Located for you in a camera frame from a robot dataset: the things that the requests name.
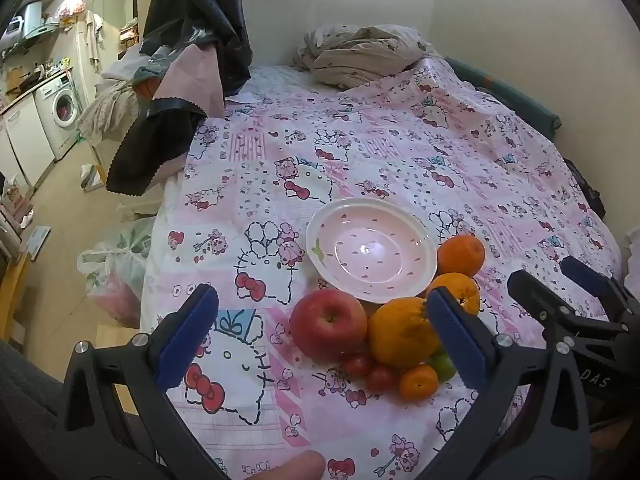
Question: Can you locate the pile of light clothes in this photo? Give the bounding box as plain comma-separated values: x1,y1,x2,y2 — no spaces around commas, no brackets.
77,45,151,143

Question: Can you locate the pink speckled bowl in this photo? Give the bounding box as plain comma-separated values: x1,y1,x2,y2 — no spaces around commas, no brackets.
306,198,438,305

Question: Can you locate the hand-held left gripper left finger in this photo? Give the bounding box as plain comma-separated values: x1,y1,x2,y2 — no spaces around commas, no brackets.
60,284,228,480

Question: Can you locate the white washing machine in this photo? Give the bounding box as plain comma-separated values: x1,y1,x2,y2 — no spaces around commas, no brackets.
34,72,81,161

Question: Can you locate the large deep orange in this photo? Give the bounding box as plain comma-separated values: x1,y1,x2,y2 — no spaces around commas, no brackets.
436,235,486,278

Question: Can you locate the small mandarin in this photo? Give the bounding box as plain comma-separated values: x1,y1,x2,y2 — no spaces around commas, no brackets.
398,364,439,402

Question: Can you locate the teal bed frame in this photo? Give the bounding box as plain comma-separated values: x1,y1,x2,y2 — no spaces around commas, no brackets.
445,56,563,136

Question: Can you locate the person's left hand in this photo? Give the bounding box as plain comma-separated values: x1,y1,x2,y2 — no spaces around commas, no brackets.
260,451,327,480

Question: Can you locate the crumpled beige bedding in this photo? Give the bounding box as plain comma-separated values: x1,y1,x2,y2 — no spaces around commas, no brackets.
292,24,436,90

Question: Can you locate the black and pink cloth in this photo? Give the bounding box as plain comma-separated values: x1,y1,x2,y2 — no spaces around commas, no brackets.
106,0,253,196

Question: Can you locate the hanging plastic bag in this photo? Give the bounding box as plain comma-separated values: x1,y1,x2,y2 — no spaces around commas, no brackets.
56,0,91,23

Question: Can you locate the dark bag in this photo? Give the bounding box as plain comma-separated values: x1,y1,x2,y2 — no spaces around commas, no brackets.
564,159,607,221

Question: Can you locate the yellow-orange stemmed citrus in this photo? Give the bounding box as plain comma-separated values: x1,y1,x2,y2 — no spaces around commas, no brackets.
369,297,441,368

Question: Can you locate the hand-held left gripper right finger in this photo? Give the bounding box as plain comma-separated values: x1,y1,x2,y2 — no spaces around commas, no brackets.
415,290,593,480

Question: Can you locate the clear plastic bag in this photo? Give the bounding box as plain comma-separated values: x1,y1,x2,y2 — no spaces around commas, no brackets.
76,217,156,328

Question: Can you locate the pink cartoon printed blanket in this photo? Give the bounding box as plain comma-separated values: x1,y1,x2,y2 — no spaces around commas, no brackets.
140,55,623,480

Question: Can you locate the cherry tomato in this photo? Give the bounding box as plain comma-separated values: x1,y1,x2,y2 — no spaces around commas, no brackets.
342,352,373,380
366,364,399,393

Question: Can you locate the small green fruit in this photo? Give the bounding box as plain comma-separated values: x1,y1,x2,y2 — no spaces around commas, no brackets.
430,352,457,381

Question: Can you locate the white kitchen cabinet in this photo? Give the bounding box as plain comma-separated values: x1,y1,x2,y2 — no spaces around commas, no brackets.
0,92,56,186

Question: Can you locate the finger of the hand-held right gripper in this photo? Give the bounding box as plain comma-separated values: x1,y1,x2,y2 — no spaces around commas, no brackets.
560,255,640,323
507,270,630,351

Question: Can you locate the red apple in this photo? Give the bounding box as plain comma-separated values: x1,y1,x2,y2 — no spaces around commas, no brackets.
290,288,368,363

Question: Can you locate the medium orange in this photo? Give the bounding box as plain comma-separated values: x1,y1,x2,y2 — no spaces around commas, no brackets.
427,272,481,316

